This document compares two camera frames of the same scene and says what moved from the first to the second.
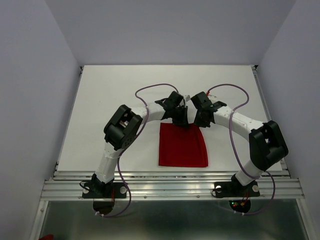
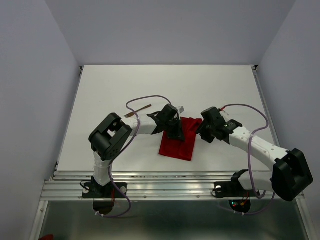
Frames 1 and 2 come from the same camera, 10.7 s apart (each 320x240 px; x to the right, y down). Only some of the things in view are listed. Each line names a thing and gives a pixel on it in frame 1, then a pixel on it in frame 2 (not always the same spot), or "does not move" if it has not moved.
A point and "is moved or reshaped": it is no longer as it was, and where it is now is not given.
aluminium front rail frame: [173, 185] does not move
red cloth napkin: [182, 146] is moved or reshaped
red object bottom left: [48, 237] does not move
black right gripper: [197, 122] to [201, 129]
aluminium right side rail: [261, 88] does not move
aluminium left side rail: [57, 163] does not move
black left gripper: [183, 121] to [178, 134]
